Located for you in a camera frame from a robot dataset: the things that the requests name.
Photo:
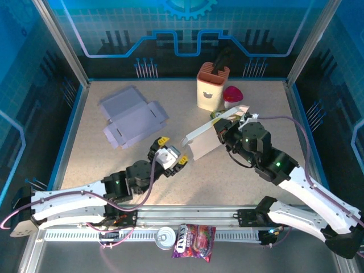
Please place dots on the white paper box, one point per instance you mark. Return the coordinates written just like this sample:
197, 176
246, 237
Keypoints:
202, 142

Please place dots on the lavender paper box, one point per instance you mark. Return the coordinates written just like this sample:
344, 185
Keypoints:
133, 119

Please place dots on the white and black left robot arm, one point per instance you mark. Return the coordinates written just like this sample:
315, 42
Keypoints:
65, 199

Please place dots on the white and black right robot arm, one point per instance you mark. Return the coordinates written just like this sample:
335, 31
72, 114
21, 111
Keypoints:
312, 193

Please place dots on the green yellow candy bag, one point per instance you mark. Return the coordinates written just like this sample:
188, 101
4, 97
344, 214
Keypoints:
215, 114

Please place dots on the beige knife block, orange top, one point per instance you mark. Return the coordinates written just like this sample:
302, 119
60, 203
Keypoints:
209, 96

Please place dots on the silver tin can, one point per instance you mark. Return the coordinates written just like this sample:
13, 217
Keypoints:
165, 237

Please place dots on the purple berries candy bag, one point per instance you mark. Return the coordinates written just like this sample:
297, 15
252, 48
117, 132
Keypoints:
196, 241

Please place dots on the black electronics module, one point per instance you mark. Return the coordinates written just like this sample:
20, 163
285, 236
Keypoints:
267, 237

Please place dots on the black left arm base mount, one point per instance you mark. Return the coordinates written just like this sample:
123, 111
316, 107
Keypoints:
128, 217

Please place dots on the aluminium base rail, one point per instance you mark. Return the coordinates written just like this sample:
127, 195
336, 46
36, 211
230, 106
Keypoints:
185, 211

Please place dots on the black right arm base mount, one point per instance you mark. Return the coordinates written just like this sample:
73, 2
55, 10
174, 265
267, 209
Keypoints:
246, 217

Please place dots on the aluminium frame post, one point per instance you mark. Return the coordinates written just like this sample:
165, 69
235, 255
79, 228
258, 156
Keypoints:
310, 42
62, 42

